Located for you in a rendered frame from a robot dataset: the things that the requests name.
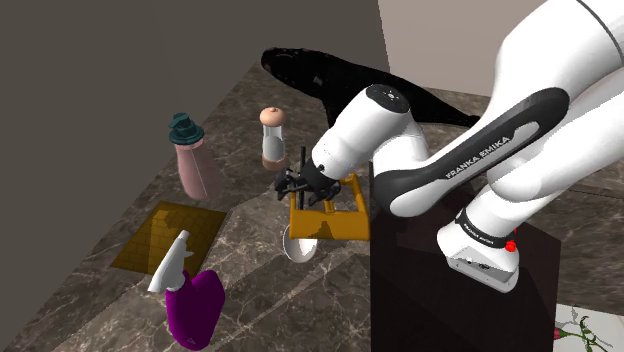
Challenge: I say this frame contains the thin black rod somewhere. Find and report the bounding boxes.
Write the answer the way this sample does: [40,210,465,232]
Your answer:
[299,145,307,207]

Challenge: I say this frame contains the pink bottle with teal cap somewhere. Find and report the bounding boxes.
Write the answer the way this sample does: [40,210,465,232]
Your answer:
[167,111,224,202]

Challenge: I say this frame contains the yellow wire rack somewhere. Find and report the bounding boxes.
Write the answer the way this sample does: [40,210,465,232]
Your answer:
[288,172,372,242]

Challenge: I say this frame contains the clear grinder with tan top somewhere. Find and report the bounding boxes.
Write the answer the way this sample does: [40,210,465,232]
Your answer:
[258,106,288,172]

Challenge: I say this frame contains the purple spray bottle white nozzle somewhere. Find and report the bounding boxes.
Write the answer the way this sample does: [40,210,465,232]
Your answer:
[147,229,227,352]

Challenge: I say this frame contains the yellow-brown square mat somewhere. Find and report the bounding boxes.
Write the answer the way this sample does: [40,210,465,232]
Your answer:
[109,200,229,280]

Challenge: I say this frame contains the black elongated whale-shaped object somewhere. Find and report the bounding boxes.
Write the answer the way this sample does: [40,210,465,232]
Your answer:
[260,46,482,130]

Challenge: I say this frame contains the white bowl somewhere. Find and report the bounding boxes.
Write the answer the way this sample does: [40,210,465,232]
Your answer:
[282,223,320,264]

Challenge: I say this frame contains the dark robot stand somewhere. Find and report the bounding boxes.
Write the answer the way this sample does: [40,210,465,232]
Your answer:
[368,160,562,352]

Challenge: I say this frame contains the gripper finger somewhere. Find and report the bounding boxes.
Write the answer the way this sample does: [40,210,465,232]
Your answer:
[307,188,340,207]
[274,168,310,202]

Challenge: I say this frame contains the white cloth with flower print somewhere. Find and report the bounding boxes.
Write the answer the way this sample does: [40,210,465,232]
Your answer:
[552,303,624,352]

